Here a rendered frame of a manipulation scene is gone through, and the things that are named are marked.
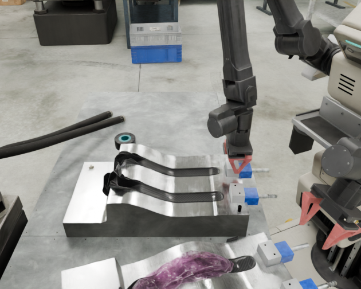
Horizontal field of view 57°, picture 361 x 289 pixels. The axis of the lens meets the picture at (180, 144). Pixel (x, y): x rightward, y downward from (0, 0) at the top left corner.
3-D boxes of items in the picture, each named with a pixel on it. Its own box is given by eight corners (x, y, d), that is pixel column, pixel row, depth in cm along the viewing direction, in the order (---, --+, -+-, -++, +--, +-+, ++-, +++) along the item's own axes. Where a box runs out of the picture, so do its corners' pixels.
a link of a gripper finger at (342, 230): (322, 258, 64) (351, 222, 60) (297, 231, 69) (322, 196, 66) (341, 257, 68) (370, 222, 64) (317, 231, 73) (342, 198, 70)
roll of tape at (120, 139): (113, 152, 125) (112, 144, 123) (116, 139, 131) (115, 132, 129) (135, 151, 125) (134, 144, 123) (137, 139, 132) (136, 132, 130)
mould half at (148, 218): (233, 175, 114) (237, 143, 106) (246, 236, 93) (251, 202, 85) (87, 175, 114) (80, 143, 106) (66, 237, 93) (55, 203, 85)
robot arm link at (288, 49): (325, 37, 96) (309, 37, 100) (306, 18, 90) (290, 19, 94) (311, 66, 96) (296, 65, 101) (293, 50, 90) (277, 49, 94)
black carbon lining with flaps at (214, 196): (219, 171, 105) (220, 147, 100) (224, 209, 92) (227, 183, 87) (108, 171, 105) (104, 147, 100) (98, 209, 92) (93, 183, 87)
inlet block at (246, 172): (266, 171, 106) (268, 158, 103) (269, 182, 102) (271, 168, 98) (224, 171, 106) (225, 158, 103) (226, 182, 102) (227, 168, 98)
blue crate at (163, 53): (180, 50, 433) (180, 33, 420) (182, 62, 400) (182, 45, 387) (132, 51, 430) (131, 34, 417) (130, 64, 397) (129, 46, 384)
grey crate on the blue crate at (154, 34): (180, 34, 421) (180, 22, 412) (182, 45, 388) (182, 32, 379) (131, 35, 417) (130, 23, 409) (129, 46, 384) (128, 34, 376)
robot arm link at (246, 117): (258, 107, 88) (243, 98, 92) (239, 114, 85) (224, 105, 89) (255, 129, 92) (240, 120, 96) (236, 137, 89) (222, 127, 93)
